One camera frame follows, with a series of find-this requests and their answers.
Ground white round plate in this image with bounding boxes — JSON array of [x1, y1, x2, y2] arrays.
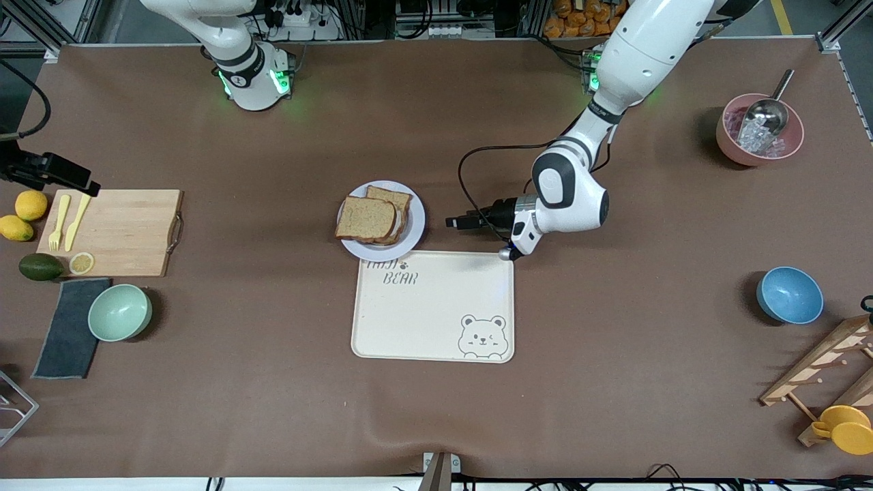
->
[[337, 180, 426, 261]]

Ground aluminium frame post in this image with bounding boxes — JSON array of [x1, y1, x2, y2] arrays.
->
[[816, 17, 850, 54]]

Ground yellow plastic knife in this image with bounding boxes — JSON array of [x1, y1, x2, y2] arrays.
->
[[65, 189, 93, 252]]

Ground oval yellow lemon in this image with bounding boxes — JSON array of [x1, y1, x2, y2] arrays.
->
[[0, 215, 34, 242]]

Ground orange snack bags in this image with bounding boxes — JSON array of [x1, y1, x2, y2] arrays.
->
[[544, 0, 620, 38]]

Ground dark grey cloth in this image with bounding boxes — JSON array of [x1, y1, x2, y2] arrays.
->
[[31, 278, 112, 380]]

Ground cream tray with bear print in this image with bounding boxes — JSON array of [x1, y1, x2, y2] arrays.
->
[[351, 251, 515, 364]]

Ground metal table edge bracket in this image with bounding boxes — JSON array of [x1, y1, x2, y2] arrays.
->
[[417, 451, 462, 491]]

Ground blue bowl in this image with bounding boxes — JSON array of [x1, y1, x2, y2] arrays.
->
[[756, 266, 825, 325]]

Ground pink bowl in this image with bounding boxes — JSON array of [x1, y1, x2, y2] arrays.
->
[[715, 93, 805, 167]]

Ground metal scoop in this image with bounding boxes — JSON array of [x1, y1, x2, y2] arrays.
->
[[737, 68, 796, 147]]

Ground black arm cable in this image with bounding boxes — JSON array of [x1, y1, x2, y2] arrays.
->
[[458, 123, 612, 243], [0, 60, 52, 140]]

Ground round yellow lemon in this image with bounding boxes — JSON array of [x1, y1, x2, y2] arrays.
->
[[15, 190, 48, 222]]

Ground yellow plastic fork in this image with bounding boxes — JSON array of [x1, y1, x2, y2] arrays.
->
[[48, 194, 72, 252]]

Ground green avocado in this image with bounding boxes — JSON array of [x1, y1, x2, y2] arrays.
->
[[18, 253, 65, 282]]

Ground wooden cutting board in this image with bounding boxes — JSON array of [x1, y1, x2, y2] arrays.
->
[[35, 189, 183, 278]]

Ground large brown bread slice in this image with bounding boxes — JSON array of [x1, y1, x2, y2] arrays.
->
[[335, 196, 398, 242]]

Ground mint green bowl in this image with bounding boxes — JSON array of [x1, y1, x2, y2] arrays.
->
[[87, 284, 153, 342]]

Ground metal wire rack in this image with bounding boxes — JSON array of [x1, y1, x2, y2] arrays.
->
[[0, 370, 40, 449]]

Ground yellow cup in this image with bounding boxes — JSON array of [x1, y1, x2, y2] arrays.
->
[[810, 405, 873, 456]]

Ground clear ice cubes pile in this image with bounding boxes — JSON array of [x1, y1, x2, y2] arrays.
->
[[726, 109, 795, 158]]

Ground wooden dish rack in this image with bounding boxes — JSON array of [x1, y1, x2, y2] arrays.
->
[[759, 315, 873, 448]]

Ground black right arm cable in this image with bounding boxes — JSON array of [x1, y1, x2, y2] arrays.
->
[[0, 60, 52, 140]]

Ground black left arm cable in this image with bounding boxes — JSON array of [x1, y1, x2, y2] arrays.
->
[[458, 123, 612, 243]]

